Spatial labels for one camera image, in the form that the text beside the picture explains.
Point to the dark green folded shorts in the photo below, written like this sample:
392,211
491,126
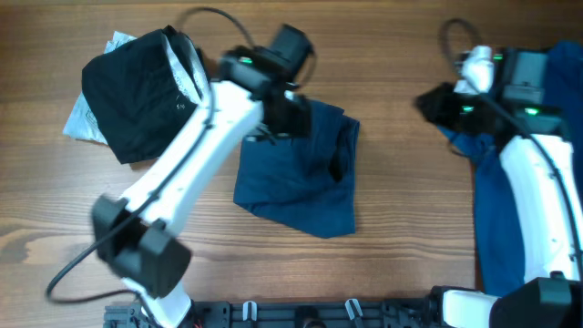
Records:
143,92

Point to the navy blue shorts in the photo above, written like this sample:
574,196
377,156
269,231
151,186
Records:
304,183

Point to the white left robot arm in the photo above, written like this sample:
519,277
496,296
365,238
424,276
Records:
254,96

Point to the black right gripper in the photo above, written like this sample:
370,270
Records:
438,111

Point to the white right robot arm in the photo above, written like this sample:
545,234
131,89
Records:
517,116

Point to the blue polo shirt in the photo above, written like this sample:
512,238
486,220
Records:
498,237

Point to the white printed folded garment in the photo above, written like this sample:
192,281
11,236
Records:
81,123

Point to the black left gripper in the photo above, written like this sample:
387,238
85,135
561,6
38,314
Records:
301,123

